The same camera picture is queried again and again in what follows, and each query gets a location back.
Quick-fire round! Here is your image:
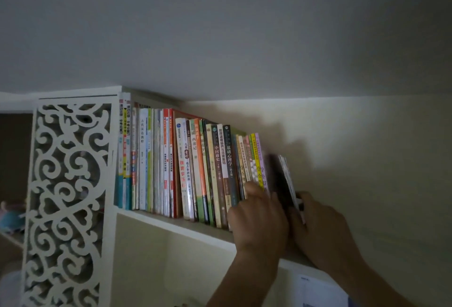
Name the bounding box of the person's right forearm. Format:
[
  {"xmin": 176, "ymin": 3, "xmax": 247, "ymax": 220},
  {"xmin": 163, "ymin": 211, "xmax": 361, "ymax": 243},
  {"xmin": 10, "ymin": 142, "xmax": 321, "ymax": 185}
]
[{"xmin": 331, "ymin": 257, "xmax": 414, "ymax": 307}]

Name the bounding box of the blue and pink plush toy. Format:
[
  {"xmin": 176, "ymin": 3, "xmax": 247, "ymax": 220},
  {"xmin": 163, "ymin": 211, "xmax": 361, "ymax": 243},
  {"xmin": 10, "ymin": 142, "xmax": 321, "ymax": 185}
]
[{"xmin": 0, "ymin": 200, "xmax": 27, "ymax": 235}]

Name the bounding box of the white carved lattice panel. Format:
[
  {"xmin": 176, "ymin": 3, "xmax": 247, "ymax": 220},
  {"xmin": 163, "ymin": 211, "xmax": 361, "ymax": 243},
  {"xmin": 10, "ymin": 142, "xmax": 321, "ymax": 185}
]
[{"xmin": 20, "ymin": 95, "xmax": 121, "ymax": 307}]

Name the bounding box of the person's left forearm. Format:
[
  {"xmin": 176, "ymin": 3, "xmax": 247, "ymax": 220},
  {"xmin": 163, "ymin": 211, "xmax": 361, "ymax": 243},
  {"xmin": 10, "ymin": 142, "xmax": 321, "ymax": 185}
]
[{"xmin": 206, "ymin": 248, "xmax": 283, "ymax": 307}]

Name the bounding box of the person's left hand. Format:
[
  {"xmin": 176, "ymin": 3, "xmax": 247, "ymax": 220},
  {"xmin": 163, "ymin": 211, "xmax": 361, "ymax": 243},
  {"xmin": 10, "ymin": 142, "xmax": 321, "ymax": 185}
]
[{"xmin": 227, "ymin": 181, "xmax": 290, "ymax": 259}]

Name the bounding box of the dark thin book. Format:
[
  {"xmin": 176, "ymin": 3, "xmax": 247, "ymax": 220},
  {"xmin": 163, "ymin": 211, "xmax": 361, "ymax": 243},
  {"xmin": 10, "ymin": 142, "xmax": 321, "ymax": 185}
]
[{"xmin": 269, "ymin": 155, "xmax": 306, "ymax": 225}]

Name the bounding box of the row of colourful books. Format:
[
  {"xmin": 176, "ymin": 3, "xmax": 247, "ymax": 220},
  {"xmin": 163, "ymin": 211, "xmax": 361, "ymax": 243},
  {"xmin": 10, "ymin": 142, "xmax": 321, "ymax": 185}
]
[{"xmin": 115, "ymin": 92, "xmax": 270, "ymax": 232}]

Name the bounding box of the person's right hand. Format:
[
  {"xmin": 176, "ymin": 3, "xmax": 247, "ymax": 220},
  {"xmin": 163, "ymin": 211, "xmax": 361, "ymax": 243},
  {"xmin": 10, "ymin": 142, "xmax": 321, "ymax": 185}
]
[{"xmin": 287, "ymin": 191, "xmax": 368, "ymax": 276}]

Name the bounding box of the white wooden bookshelf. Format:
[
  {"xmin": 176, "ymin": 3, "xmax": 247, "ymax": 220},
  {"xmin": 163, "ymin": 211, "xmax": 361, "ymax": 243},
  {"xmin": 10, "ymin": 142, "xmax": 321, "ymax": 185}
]
[{"xmin": 0, "ymin": 86, "xmax": 351, "ymax": 307}]

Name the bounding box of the white paper sheet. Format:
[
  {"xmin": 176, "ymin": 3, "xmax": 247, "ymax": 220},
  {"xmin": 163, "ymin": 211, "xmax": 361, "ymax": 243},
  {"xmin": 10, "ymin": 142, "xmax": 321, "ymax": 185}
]
[{"xmin": 292, "ymin": 273, "xmax": 351, "ymax": 307}]

